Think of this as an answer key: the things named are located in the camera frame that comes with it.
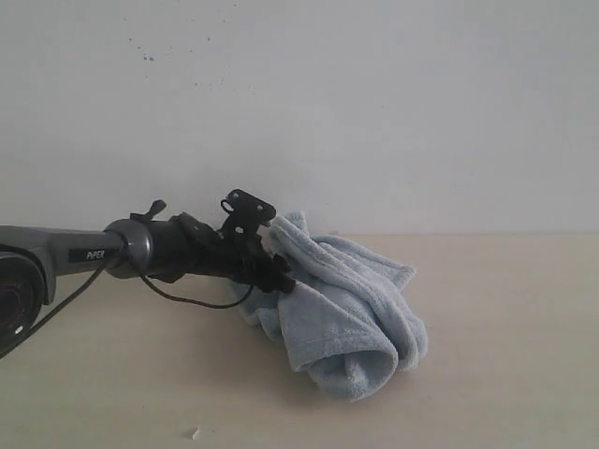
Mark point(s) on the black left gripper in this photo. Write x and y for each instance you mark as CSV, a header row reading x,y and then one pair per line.
x,y
183,245

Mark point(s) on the light blue terry towel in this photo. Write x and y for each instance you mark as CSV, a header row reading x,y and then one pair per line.
x,y
346,324

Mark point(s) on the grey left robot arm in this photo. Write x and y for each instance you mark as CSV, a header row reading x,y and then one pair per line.
x,y
45,269

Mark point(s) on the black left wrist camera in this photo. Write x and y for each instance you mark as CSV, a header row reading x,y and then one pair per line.
x,y
245,214

